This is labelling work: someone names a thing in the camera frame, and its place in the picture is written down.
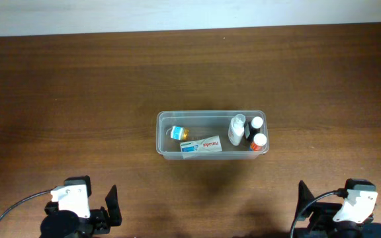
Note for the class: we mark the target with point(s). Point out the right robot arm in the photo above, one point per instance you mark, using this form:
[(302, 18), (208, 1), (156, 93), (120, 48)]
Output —
[(336, 196)]

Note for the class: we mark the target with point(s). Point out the gold-lid balm jar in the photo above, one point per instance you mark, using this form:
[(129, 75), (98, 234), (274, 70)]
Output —
[(179, 133)]

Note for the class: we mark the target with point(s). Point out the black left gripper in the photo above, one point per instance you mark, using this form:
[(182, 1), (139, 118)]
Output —
[(98, 216)]

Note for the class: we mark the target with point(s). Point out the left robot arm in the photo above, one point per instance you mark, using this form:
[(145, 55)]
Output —
[(68, 213)]

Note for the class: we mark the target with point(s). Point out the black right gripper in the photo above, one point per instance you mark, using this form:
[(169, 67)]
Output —
[(317, 216)]

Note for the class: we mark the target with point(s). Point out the orange bottle white cap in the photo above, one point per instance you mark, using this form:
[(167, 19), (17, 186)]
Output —
[(258, 143)]

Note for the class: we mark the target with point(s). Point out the white calamine lotion bottle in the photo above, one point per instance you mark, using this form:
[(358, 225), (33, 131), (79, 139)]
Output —
[(236, 129)]

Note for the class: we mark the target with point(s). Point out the white Panadol box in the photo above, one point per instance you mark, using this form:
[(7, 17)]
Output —
[(207, 145)]

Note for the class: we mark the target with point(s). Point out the dark bottle white cap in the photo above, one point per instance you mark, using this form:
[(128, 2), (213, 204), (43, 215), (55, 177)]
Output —
[(253, 127)]

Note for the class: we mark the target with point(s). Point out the clear plastic container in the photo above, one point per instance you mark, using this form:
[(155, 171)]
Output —
[(212, 134)]

